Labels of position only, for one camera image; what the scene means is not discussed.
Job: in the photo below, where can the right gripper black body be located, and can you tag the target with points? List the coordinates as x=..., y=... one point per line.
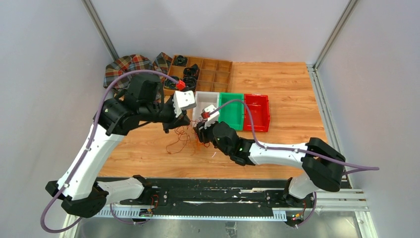
x=208, y=136

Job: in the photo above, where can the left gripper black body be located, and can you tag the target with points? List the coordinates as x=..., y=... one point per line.
x=167, y=115

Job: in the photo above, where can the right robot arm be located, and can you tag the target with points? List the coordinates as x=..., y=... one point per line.
x=322, y=165

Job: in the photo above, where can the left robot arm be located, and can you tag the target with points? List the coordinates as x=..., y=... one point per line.
x=80, y=192

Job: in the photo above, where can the white plastic bin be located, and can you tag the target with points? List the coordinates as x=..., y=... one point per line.
x=203, y=100

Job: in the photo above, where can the green plastic bin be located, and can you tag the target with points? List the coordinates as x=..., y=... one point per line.
x=232, y=114

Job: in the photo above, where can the rolled blue yellow floral cloth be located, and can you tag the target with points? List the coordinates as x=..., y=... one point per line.
x=170, y=85

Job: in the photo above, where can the rolled dark floral cloth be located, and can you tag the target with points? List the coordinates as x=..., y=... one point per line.
x=190, y=83

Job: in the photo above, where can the rolled dark cloth middle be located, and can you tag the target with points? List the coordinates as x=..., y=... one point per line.
x=192, y=71

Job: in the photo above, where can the wooden compartment tray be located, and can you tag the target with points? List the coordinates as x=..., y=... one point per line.
x=215, y=74

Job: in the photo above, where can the rolled dark cloth top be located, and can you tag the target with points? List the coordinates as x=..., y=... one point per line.
x=180, y=60

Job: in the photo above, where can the red plastic bin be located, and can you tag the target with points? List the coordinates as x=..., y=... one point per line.
x=259, y=108

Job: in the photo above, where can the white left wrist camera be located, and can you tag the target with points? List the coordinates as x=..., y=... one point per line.
x=183, y=101

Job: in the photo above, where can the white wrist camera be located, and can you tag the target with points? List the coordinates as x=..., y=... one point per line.
x=210, y=115
x=183, y=101

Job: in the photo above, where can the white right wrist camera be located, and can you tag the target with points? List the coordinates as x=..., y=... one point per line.
x=210, y=115

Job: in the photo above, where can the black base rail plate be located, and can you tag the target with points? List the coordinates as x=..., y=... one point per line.
x=216, y=197

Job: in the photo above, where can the white slotted cable duct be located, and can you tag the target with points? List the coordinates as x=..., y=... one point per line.
x=135, y=213

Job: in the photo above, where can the left aluminium frame post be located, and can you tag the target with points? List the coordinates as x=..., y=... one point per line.
x=91, y=10

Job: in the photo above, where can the aluminium frame post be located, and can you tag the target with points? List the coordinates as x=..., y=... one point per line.
x=91, y=10
x=345, y=15

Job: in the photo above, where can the right aluminium frame post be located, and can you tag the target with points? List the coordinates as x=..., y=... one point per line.
x=345, y=15

